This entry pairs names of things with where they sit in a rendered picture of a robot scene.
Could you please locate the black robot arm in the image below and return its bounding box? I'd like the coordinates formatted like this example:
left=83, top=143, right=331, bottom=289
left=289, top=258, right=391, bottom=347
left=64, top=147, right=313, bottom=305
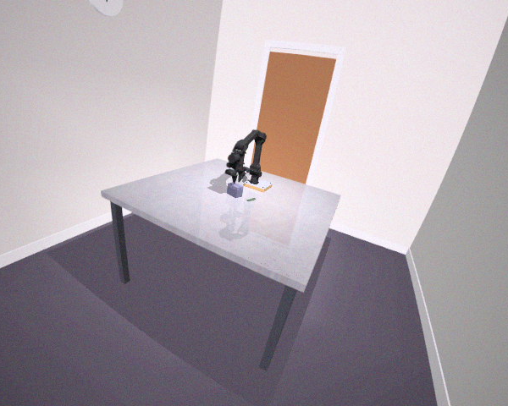
left=226, top=129, right=267, bottom=184

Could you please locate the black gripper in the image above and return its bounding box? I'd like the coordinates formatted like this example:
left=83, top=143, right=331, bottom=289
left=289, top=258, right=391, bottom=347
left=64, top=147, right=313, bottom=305
left=225, top=162, right=250, bottom=183

